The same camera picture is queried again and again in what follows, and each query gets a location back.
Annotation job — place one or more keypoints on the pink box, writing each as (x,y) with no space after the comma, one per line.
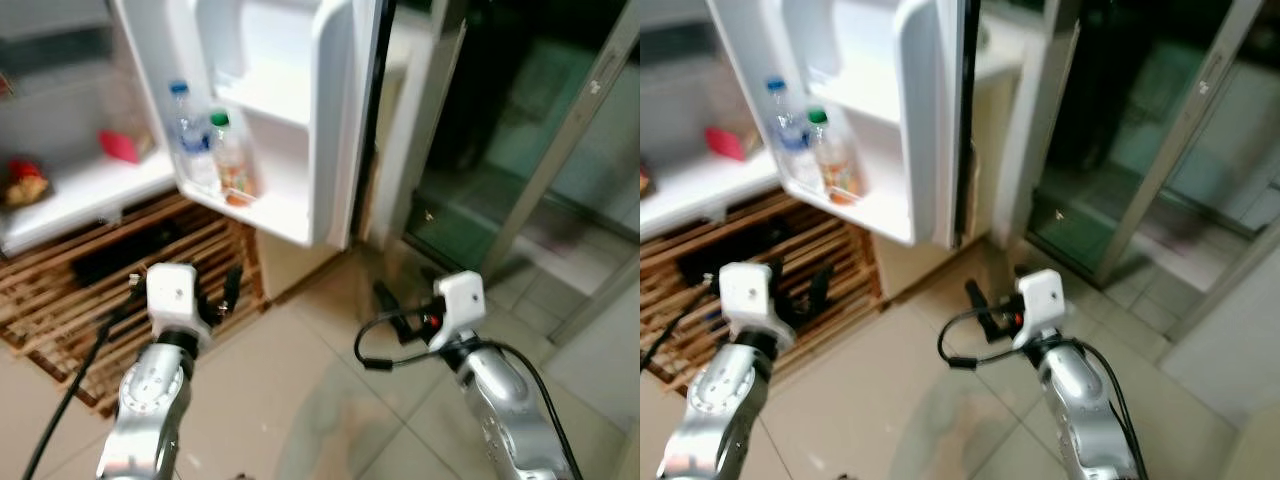
(727,142)
(120,146)

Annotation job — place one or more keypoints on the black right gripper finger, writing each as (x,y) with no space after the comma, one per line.
(388,308)
(979,305)

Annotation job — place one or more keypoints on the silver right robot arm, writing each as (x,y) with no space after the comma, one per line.
(1080,400)
(510,410)

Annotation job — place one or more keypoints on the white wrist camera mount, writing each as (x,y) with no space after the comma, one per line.
(1040,300)
(458,305)
(172,295)
(745,295)

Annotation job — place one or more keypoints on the red yellow snack bag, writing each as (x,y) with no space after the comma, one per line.
(24,185)
(644,180)

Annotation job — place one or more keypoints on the green cap drink bottle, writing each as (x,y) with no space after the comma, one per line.
(836,160)
(234,165)

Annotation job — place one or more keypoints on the wooden wine rack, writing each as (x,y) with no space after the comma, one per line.
(60,300)
(690,290)

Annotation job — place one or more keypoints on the white fridge door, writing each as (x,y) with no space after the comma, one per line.
(290,100)
(870,90)

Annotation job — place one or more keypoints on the blue cap water bottle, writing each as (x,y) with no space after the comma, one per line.
(192,140)
(788,135)

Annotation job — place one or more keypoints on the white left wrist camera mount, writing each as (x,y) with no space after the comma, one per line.
(745,295)
(172,295)

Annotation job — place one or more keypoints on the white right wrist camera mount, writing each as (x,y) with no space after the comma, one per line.
(458,305)
(1040,300)

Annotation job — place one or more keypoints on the glass sliding door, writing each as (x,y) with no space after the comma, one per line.
(1150,150)
(560,150)

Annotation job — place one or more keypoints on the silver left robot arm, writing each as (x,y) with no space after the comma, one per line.
(715,400)
(150,400)

